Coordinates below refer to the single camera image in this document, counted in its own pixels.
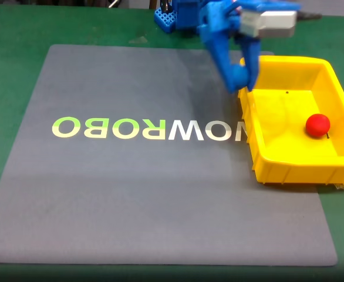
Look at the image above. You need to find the white silver camera box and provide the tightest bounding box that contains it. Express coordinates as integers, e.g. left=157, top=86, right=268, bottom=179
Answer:
left=240, top=9, right=298, bottom=39

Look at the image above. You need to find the red ball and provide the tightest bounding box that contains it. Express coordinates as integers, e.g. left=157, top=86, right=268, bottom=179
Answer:
left=305, top=113, right=332, bottom=137

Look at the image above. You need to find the yellow plastic bin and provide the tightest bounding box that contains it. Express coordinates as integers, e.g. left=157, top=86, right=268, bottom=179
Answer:
left=237, top=55, right=344, bottom=186

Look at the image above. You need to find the black camera cable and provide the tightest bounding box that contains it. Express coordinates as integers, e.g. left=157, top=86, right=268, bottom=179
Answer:
left=295, top=10, right=323, bottom=21

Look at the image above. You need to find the grey printed mat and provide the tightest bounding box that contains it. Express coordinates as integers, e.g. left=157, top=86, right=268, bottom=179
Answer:
left=0, top=43, right=339, bottom=268

